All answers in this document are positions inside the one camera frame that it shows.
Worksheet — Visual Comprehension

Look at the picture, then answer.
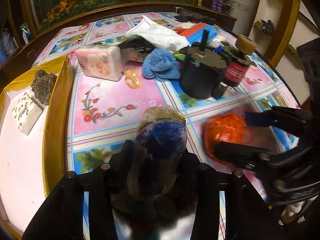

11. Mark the person's right hand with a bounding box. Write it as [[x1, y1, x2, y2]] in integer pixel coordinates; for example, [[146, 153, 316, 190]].
[[280, 200, 308, 227]]

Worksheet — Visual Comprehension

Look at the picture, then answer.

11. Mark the orange plastic bag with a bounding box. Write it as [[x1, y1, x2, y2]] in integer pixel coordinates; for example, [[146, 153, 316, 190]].
[[204, 112, 253, 166]]

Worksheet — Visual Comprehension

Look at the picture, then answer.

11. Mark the white plastic bag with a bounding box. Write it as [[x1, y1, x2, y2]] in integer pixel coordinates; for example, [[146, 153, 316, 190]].
[[124, 15, 190, 53]]

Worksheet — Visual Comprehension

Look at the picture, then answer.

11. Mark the blue roll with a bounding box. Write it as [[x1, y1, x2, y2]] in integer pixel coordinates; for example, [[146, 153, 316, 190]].
[[192, 23, 218, 40]]

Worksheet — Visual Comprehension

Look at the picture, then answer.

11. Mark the red label motor with wheel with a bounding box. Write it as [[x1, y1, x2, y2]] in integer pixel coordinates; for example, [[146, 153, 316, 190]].
[[217, 34, 257, 88]]

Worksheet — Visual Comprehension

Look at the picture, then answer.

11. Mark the lemon print tissue pack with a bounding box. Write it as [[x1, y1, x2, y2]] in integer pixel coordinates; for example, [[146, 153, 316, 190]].
[[11, 92, 43, 135]]

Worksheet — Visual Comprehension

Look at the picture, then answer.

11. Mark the black foil packet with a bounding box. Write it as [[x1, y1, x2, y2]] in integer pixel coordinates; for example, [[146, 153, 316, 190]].
[[117, 36, 157, 62]]

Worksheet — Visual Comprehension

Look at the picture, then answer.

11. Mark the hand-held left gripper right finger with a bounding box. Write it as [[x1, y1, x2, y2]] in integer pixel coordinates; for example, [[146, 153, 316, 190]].
[[180, 150, 285, 240]]

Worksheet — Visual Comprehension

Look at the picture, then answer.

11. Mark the pink tissue pack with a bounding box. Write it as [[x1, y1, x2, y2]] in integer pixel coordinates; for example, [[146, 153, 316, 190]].
[[75, 45, 124, 82]]

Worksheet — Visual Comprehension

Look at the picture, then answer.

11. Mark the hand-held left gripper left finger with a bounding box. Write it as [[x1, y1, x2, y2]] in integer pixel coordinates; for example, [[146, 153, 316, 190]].
[[22, 140, 133, 240]]

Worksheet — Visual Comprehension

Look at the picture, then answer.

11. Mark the wooden cabinet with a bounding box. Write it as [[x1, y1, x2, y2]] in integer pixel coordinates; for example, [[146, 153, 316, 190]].
[[200, 0, 238, 28]]

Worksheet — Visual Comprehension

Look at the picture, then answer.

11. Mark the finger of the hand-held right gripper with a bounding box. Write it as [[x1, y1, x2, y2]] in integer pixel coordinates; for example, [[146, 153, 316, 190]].
[[214, 141, 273, 171], [244, 106, 314, 130]]

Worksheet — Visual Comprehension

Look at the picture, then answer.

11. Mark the grey thermos jug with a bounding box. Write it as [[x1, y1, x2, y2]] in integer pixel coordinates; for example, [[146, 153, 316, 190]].
[[0, 30, 15, 55]]

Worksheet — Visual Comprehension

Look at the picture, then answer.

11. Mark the blue item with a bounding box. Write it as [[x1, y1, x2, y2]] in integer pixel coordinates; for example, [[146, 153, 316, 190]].
[[111, 106, 198, 220]]

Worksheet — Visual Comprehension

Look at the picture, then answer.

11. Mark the yellow taped white foam box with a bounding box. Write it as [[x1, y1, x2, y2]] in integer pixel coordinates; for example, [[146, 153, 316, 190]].
[[0, 54, 75, 240]]

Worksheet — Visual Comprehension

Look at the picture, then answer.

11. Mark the black plastic tool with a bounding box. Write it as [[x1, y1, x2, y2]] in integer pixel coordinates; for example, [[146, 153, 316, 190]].
[[175, 6, 215, 25]]

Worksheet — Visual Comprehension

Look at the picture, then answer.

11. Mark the printed floral tablecloth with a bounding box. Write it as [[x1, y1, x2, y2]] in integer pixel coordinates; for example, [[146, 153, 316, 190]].
[[32, 12, 303, 240]]

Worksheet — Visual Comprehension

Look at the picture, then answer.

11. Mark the steel wool scrubber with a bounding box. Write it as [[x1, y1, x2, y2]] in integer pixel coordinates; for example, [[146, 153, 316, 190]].
[[31, 69, 57, 105]]

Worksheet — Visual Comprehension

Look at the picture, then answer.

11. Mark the blue towel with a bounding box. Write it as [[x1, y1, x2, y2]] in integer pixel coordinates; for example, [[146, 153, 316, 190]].
[[142, 48, 181, 82]]

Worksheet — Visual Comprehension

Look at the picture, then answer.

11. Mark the white spray bottle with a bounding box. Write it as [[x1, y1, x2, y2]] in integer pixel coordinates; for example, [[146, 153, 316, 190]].
[[20, 24, 32, 44]]

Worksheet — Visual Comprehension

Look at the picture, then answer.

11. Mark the black motor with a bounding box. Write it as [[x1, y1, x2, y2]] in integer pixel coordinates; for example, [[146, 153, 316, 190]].
[[180, 29, 225, 100]]

